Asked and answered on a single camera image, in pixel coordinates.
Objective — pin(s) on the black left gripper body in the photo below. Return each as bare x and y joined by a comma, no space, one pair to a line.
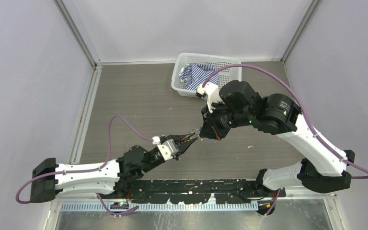
176,155

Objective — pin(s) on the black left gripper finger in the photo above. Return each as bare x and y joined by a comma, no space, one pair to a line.
184,144
183,138

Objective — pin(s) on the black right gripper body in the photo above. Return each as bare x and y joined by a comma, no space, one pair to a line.
219,120

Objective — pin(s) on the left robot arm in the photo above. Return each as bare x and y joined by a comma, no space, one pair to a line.
52,179

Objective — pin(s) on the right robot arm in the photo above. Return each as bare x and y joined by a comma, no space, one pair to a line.
237,104

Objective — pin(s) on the white plastic basket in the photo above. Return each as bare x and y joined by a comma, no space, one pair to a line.
184,58

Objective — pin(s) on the blue striped shirt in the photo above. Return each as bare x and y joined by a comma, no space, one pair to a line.
193,75

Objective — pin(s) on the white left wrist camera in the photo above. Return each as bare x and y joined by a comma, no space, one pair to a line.
168,150

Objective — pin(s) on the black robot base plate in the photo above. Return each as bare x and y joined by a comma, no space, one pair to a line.
224,191

